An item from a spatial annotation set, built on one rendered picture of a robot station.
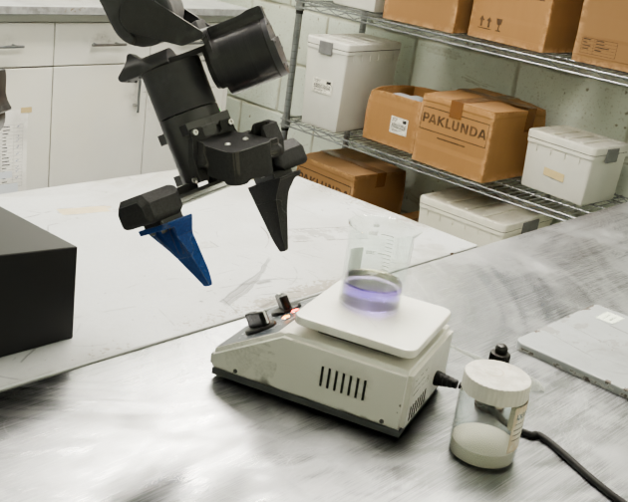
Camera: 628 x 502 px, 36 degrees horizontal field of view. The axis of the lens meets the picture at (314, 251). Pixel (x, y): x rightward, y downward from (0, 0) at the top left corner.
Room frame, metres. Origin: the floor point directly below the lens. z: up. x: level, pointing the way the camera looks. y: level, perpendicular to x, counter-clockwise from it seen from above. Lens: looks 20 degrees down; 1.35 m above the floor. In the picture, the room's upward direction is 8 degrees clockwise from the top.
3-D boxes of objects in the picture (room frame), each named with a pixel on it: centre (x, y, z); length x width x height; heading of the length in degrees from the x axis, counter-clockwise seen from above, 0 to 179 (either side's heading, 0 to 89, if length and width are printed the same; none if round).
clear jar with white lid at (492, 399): (0.76, -0.17, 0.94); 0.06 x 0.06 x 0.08
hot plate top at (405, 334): (0.85, -0.07, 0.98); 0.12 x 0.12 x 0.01; 68
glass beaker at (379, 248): (0.86, -0.06, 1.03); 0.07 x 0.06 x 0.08; 83
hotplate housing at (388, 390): (0.86, -0.04, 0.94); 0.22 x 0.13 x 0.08; 68
